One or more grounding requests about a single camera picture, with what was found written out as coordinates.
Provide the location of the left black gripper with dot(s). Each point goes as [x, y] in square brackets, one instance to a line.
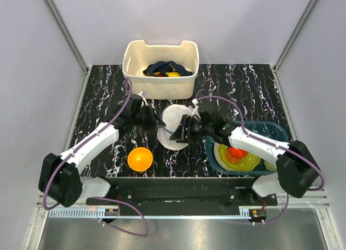
[159, 122]

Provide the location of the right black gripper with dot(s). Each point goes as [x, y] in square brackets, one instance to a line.
[179, 135]

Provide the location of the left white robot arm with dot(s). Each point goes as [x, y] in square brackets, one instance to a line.
[60, 177]

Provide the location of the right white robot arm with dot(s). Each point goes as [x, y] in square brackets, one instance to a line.
[296, 169]

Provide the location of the cream perforated laundry basket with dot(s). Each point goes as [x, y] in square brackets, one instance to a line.
[139, 55]

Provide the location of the white plate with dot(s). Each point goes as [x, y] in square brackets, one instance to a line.
[218, 156]

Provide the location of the orange plastic bowl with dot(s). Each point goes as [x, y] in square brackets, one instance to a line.
[140, 159]

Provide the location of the navy and yellow clothes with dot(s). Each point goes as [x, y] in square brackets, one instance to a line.
[166, 69]

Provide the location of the orange plastic cup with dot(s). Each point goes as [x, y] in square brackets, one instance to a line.
[235, 155]

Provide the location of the yellow-green dotted plate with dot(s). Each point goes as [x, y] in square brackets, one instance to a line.
[247, 164]

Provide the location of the teal transparent plastic bin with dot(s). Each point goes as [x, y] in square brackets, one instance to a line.
[262, 128]

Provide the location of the pale yellow cup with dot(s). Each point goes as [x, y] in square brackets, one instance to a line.
[269, 166]

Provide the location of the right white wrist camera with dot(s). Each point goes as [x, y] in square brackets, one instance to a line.
[194, 108]

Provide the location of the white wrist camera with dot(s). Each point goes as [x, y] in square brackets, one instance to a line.
[141, 94]
[194, 108]

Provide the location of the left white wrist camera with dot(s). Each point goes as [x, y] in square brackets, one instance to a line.
[141, 94]

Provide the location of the left aluminium frame post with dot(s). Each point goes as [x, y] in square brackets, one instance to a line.
[66, 34]

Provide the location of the aluminium frame post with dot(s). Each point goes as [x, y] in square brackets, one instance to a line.
[296, 32]
[66, 34]

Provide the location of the right aluminium frame post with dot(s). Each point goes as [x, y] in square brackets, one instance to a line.
[296, 32]

